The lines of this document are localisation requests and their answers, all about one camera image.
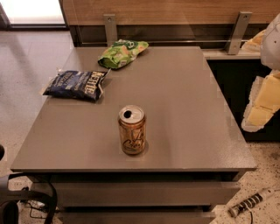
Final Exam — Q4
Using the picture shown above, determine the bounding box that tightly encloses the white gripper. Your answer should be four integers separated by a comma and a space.
241, 13, 280, 132

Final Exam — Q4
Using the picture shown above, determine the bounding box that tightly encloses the orange soda can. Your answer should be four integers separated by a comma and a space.
118, 105, 146, 155

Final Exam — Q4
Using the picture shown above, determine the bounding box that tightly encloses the green rice chip bag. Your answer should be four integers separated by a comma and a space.
98, 39, 149, 69

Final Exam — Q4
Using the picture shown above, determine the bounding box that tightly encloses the blue Kettle chip bag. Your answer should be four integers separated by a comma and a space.
42, 70, 107, 102

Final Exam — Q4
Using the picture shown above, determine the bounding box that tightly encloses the white power strip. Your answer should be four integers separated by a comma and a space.
228, 188, 276, 218

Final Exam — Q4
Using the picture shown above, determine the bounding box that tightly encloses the upper grey drawer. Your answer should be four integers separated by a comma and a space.
53, 182, 240, 207

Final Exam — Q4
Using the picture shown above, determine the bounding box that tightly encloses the grey drawer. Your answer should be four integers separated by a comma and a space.
61, 212, 215, 224
53, 182, 240, 207

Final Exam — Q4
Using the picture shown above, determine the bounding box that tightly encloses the lower grey drawer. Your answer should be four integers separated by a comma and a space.
61, 212, 215, 224

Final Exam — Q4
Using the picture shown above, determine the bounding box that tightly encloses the black chair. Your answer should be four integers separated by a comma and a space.
0, 144, 58, 224

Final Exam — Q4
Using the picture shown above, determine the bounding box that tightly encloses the right metal bracket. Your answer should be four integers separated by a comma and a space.
225, 11, 252, 55

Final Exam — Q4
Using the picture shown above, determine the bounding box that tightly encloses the metal bracket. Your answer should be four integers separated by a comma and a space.
225, 11, 252, 55
103, 14, 117, 46

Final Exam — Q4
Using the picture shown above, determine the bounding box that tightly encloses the left metal bracket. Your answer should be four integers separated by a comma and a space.
103, 14, 117, 46

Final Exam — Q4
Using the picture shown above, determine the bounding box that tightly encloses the black floor cable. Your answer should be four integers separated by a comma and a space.
23, 200, 60, 221

